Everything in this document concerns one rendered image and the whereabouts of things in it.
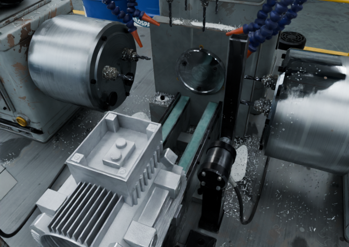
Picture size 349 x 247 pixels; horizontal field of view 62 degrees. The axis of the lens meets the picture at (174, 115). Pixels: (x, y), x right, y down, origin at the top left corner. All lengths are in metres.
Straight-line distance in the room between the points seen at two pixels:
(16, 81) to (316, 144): 0.75
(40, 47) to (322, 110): 0.65
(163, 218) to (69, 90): 0.43
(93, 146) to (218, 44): 0.43
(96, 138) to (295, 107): 0.36
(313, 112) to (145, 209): 0.35
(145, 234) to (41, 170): 0.56
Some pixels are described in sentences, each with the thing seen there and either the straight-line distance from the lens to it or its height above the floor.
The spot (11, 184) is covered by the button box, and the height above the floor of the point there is 1.04.
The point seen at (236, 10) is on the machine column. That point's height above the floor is 1.15.
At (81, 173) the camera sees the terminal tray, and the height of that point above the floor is 1.13.
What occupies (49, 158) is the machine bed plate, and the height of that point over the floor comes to 0.80.
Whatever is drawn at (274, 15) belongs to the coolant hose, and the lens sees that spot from 0.53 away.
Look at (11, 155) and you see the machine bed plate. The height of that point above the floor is 0.80.
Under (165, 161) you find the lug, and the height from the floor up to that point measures 1.08.
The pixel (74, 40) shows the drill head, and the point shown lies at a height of 1.15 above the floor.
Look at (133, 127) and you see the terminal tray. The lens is 0.51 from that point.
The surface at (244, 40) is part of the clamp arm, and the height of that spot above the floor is 1.25.
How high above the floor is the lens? 1.47
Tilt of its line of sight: 42 degrees down
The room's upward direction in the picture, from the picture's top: 2 degrees counter-clockwise
